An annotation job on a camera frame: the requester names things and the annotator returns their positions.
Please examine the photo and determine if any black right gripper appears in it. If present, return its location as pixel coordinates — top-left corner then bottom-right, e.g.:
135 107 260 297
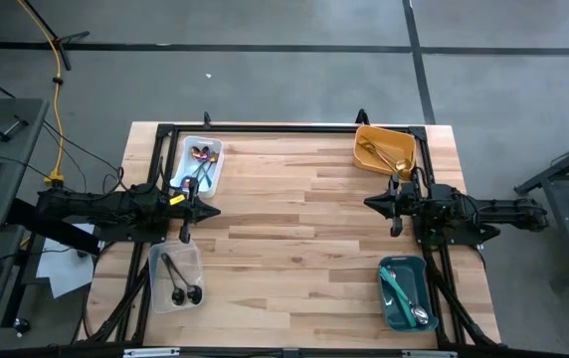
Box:
363 172 433 239

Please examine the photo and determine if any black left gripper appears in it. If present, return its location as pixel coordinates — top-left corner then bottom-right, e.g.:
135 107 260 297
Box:
164 176 222 245

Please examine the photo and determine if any gold spoon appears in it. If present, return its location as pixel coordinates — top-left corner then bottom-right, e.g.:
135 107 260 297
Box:
371 148 412 172
358 141 400 170
382 153 414 181
366 141 405 173

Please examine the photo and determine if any black spoon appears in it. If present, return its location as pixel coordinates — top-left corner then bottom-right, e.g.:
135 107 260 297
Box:
167 253 204 305
159 252 187 306

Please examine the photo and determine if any white plastic bin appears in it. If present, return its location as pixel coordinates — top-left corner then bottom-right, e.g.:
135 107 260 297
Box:
169 134 226 198

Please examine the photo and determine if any orange plastic bin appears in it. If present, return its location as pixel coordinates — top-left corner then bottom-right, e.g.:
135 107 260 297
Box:
352 124 418 183

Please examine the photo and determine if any dark teal plastic bin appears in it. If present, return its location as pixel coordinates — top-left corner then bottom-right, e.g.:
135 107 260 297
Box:
374 255 440 333

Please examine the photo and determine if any clear plastic bin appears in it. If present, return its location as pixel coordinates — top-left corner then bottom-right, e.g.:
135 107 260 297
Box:
147 241 206 314

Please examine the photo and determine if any white paper sheet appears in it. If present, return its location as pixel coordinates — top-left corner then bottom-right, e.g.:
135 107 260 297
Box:
34 222 102 300

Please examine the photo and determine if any black support beam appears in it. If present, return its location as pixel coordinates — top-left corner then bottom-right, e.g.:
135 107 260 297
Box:
4 197 104 258

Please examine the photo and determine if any black tripod stand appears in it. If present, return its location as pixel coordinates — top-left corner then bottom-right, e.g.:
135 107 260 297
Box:
15 0 92 72

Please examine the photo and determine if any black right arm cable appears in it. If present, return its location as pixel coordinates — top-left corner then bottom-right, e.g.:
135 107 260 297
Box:
409 166 428 193

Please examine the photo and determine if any black metal table frame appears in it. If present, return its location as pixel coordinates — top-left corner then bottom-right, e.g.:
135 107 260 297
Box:
85 121 502 352

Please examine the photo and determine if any silver metal bracket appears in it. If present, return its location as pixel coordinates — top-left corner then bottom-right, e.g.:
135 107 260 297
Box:
400 349 461 358
121 347 182 358

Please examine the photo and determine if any yellow cable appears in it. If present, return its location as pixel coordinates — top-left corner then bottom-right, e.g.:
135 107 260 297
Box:
15 0 67 189

